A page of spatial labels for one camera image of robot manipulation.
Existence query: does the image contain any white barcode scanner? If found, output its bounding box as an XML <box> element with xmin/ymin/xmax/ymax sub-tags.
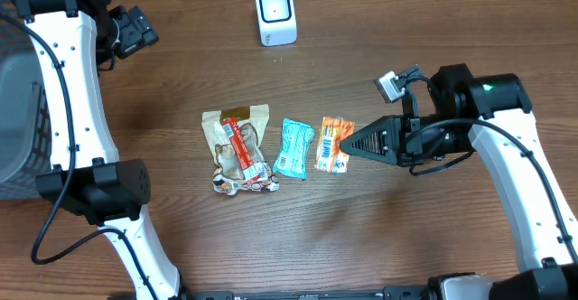
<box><xmin>255</xmin><ymin>0</ymin><xmax>297</xmax><ymax>47</ymax></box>

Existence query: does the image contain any mint green tissue packet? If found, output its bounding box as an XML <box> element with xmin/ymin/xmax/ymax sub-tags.
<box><xmin>273</xmin><ymin>118</ymin><xmax>314</xmax><ymax>180</ymax></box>

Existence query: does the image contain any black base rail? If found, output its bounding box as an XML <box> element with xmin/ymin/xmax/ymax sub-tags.
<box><xmin>189</xmin><ymin>285</ymin><xmax>510</xmax><ymax>300</ymax></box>

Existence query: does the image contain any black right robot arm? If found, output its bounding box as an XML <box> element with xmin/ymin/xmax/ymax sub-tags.
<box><xmin>340</xmin><ymin>64</ymin><xmax>577</xmax><ymax>300</ymax></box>

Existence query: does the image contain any dark grey plastic basket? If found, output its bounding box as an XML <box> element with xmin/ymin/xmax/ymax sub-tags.
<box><xmin>1</xmin><ymin>21</ymin><xmax>51</xmax><ymax>200</ymax></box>

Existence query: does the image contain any red snack stick packet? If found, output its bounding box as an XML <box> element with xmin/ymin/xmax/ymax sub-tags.
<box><xmin>221</xmin><ymin>117</ymin><xmax>268</xmax><ymax>184</ymax></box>

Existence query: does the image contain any orange snack packet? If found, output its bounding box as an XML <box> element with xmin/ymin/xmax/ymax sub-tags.
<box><xmin>314</xmin><ymin>117</ymin><xmax>355</xmax><ymax>174</ymax></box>

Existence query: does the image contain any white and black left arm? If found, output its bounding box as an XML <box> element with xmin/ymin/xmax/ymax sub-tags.
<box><xmin>8</xmin><ymin>0</ymin><xmax>189</xmax><ymax>299</ymax></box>

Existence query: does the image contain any beige dog treat bag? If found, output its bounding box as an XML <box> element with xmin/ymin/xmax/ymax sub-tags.
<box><xmin>201</xmin><ymin>104</ymin><xmax>279</xmax><ymax>196</ymax></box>

